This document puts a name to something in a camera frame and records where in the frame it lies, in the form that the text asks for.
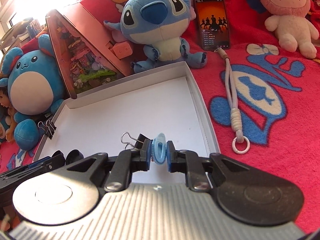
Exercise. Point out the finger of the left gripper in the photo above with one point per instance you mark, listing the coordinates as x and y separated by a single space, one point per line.
11 179

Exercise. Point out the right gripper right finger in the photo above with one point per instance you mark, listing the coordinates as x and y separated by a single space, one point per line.
191 165

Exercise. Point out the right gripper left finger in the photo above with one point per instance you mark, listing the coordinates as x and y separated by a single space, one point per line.
120 168

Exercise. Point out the black binder clip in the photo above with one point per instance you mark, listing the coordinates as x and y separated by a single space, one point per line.
49 128
131 143

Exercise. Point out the light blue plastic clip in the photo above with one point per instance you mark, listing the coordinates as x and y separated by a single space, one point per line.
158 149

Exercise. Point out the black round cap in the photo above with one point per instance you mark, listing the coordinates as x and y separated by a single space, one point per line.
74 156

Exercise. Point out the white shallow cardboard box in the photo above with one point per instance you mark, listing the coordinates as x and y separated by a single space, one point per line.
163 100

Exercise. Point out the black binder clip on box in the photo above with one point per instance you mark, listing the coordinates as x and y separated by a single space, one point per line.
49 128

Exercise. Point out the brown-haired doll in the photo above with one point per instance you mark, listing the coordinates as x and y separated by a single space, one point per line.
8 124

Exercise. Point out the blue round plush toy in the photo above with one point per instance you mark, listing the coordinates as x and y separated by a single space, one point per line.
34 85

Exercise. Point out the pink triangular diorama house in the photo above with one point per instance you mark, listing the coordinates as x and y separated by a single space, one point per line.
86 53

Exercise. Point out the pink patterned blanket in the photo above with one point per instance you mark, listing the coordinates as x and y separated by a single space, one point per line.
250 89

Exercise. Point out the Stitch plush toy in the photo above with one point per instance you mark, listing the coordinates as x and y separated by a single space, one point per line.
158 25

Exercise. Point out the black smartphone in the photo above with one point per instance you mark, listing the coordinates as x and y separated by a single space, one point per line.
213 24

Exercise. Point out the pink bunny plush toy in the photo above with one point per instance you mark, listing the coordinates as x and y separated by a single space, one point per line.
290 26

